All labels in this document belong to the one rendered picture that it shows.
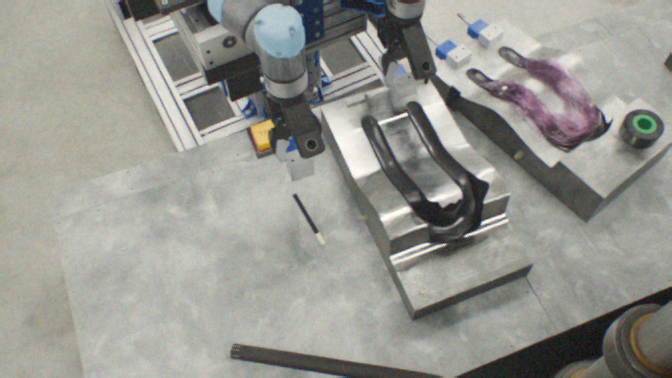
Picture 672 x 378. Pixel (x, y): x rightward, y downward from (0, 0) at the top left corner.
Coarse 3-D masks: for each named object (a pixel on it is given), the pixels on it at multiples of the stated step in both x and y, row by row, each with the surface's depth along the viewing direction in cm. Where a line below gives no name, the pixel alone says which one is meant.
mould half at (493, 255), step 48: (384, 96) 143; (432, 96) 143; (336, 144) 139; (384, 192) 129; (432, 192) 126; (384, 240) 126; (432, 240) 128; (480, 240) 129; (432, 288) 124; (480, 288) 126
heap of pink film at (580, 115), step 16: (528, 64) 148; (544, 64) 145; (560, 64) 144; (496, 80) 146; (512, 80) 143; (560, 80) 142; (576, 80) 143; (512, 96) 140; (528, 96) 138; (560, 96) 143; (576, 96) 142; (528, 112) 138; (544, 112) 139; (560, 112) 141; (576, 112) 140; (592, 112) 141; (544, 128) 139; (560, 128) 139; (576, 128) 138; (592, 128) 139; (560, 144) 138
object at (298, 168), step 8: (288, 152) 129; (296, 152) 128; (288, 160) 127; (296, 160) 127; (304, 160) 127; (312, 160) 127; (288, 168) 129; (296, 168) 127; (304, 168) 128; (312, 168) 129; (296, 176) 129; (304, 176) 131
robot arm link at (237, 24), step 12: (216, 0) 105; (228, 0) 104; (240, 0) 103; (252, 0) 103; (264, 0) 105; (276, 0) 106; (288, 0) 108; (216, 12) 106; (228, 12) 104; (240, 12) 103; (252, 12) 102; (228, 24) 105; (240, 24) 103; (240, 36) 104
